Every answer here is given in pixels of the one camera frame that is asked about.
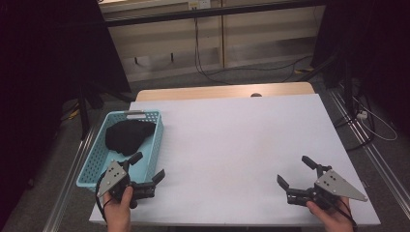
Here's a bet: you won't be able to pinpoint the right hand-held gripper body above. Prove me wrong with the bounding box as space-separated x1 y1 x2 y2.
286 164 369 211

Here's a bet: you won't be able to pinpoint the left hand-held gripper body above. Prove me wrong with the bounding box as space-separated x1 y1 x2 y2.
96 159 157 210

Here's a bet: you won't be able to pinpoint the black shorts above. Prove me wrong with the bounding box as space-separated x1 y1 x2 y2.
104 119 158 158

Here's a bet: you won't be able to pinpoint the light blue plastic basket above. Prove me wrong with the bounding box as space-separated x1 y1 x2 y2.
75 109 164 194

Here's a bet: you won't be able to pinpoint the person's right hand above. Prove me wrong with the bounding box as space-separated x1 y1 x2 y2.
306 196 356 232

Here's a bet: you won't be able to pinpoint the person's left hand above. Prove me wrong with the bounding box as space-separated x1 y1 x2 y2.
102 186 134 232

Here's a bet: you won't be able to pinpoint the black metal stand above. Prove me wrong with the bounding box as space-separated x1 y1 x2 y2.
297 51 356 119
76 81 136 141

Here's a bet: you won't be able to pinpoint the black curtain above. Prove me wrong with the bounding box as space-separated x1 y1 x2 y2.
310 0 410 133
0 0 132 220

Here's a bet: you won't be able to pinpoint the beige cabinet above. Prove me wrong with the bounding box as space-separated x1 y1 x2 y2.
98 0 327 83

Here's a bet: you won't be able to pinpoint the black horizontal bar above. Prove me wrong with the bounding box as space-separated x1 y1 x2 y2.
104 0 327 28

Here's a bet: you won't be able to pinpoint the left hand-held gripper cable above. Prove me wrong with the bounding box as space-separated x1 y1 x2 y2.
95 172 114 224

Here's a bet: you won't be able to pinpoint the hand-held gripper cable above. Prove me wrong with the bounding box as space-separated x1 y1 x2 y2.
95 172 114 224
335 198 359 232

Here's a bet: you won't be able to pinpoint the right hand-held gripper cable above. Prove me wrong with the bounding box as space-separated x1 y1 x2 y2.
335 198 359 232

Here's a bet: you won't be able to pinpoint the black floor cable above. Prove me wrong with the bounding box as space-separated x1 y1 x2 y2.
333 93 376 153

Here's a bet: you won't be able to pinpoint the aluminium floor rail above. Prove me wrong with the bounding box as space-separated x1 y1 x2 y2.
328 88 410 220
43 129 98 232

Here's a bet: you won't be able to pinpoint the white cable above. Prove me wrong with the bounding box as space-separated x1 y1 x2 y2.
352 96 398 142

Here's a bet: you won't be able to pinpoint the black hanging cable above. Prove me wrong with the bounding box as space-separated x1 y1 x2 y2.
192 15 313 86

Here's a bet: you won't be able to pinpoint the white wall socket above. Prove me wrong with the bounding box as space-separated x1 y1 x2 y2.
188 0 212 10

